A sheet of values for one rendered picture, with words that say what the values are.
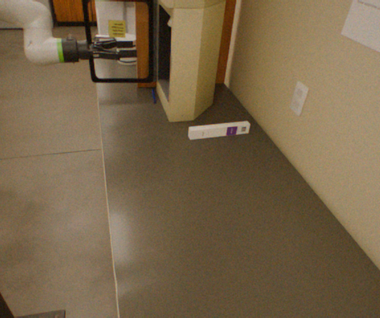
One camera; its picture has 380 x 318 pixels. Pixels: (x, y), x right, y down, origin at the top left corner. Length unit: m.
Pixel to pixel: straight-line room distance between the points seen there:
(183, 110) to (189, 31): 0.34
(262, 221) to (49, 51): 0.98
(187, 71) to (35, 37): 0.58
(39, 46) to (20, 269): 1.31
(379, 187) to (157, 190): 0.66
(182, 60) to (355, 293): 0.96
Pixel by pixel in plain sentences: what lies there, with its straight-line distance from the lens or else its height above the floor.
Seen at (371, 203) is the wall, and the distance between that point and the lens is 1.04.
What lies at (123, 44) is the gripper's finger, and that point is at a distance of 1.42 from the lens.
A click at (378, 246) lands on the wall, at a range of 1.06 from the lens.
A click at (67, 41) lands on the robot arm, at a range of 1.34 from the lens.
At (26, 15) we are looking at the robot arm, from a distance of 1.35.
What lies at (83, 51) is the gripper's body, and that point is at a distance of 1.33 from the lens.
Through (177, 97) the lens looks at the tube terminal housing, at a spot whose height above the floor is 1.06.
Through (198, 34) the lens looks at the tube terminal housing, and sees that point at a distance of 1.26.
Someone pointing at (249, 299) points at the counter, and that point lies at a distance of 0.84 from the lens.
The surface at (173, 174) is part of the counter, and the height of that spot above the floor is 0.94.
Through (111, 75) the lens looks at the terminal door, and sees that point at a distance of 1.62.
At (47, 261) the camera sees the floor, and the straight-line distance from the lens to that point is 2.11.
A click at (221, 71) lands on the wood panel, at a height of 1.01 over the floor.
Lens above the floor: 1.66
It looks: 37 degrees down
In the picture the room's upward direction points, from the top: 5 degrees clockwise
